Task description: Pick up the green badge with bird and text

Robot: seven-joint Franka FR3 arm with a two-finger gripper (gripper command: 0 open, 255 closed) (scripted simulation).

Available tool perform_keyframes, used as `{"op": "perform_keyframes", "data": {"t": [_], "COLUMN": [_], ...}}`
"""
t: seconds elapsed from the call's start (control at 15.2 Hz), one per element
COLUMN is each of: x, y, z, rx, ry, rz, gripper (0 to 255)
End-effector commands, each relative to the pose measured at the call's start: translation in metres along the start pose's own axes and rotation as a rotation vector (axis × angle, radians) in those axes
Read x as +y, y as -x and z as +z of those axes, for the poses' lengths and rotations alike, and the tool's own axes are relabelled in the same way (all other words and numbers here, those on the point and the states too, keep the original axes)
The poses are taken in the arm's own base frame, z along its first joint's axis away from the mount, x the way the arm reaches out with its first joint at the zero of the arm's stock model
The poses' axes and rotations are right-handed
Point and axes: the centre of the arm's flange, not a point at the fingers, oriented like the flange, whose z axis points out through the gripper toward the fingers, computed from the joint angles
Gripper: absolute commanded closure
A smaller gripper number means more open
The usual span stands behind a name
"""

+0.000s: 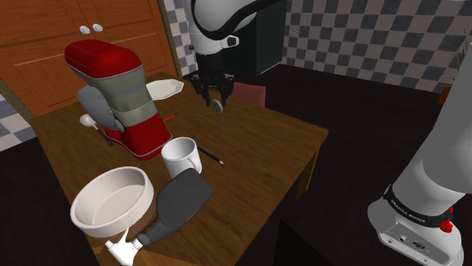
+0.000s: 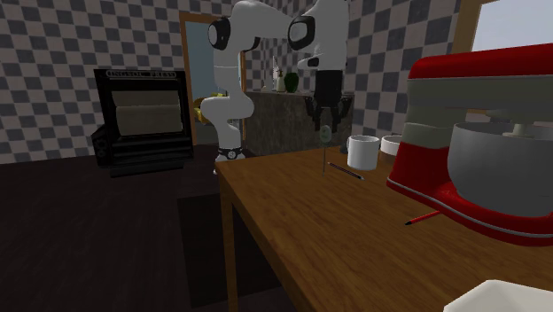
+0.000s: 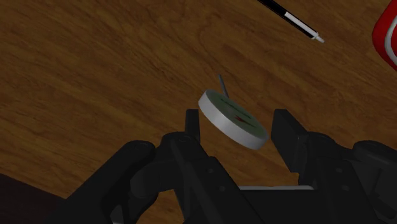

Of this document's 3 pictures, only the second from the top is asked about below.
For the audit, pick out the red pencil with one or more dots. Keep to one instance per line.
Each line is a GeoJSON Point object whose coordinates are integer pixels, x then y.
{"type": "Point", "coordinates": [423, 217]}

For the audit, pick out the red stand mixer grey bowl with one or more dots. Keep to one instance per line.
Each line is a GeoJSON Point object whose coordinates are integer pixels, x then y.
{"type": "Point", "coordinates": [471, 164]}

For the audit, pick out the wooden framed window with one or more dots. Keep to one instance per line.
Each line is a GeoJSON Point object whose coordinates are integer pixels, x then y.
{"type": "Point", "coordinates": [510, 24]}

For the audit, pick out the black boxy appliance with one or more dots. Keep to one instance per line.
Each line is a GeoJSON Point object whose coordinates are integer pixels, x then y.
{"type": "Point", "coordinates": [147, 121]}

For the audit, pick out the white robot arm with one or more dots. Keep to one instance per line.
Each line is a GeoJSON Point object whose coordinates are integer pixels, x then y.
{"type": "Point", "coordinates": [224, 86]}

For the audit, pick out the brown wooden table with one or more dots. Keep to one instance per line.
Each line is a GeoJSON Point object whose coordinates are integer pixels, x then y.
{"type": "Point", "coordinates": [337, 233]}

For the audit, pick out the white mug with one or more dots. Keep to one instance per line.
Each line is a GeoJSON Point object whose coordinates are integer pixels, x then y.
{"type": "Point", "coordinates": [363, 152]}

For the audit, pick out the wooden framed door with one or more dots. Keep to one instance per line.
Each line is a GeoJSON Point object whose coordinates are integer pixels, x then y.
{"type": "Point", "coordinates": [196, 65]}

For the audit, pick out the white flat object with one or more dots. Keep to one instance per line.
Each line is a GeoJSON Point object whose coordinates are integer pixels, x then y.
{"type": "Point", "coordinates": [505, 298]}

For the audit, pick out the white bowl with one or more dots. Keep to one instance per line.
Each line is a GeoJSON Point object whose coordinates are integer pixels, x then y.
{"type": "Point", "coordinates": [391, 145]}

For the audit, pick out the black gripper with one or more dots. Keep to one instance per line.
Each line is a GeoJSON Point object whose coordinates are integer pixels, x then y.
{"type": "Point", "coordinates": [329, 86]}

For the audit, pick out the dark pencil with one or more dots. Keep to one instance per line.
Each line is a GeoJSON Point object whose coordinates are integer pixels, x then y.
{"type": "Point", "coordinates": [345, 171]}

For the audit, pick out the dark stone counter with vases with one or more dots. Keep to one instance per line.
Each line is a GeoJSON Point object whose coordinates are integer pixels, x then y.
{"type": "Point", "coordinates": [281, 121]}

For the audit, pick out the dark robot stand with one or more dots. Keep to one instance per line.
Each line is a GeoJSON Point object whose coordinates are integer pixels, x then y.
{"type": "Point", "coordinates": [198, 181]}

